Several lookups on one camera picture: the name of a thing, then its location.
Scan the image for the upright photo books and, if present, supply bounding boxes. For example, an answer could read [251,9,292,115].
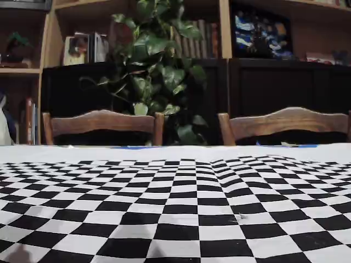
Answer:
[62,31,110,66]

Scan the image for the small debris speck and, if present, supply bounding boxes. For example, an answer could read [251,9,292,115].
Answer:
[229,212,250,223]

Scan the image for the checkerboard printed white sheet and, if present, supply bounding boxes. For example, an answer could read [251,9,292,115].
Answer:
[0,144,351,263]

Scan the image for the light wooden bookshelf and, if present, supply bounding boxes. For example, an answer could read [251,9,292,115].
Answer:
[0,0,351,146]

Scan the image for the small bonsai model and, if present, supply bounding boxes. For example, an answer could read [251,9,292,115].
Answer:
[0,30,35,69]

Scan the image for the dark box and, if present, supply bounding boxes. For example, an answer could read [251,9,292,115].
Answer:
[0,0,53,12]

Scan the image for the blue painted picture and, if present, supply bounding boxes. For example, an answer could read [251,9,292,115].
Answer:
[231,7,293,59]

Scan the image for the green pothos plant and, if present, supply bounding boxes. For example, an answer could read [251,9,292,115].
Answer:
[79,0,209,146]

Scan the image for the white plastic bag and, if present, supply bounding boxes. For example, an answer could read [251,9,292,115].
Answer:
[0,93,16,146]

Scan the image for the row of brown books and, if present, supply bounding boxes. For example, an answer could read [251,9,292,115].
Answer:
[171,19,220,59]

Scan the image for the black cabinet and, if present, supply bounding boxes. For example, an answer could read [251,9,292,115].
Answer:
[41,58,351,146]

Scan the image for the brown wooden chair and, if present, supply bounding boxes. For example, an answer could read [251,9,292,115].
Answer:
[42,109,165,146]
[218,106,351,146]

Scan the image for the upright red white books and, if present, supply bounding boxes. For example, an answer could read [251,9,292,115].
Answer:
[19,96,41,145]

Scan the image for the flat colourful box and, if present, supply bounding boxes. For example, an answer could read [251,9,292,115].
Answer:
[303,50,351,66]

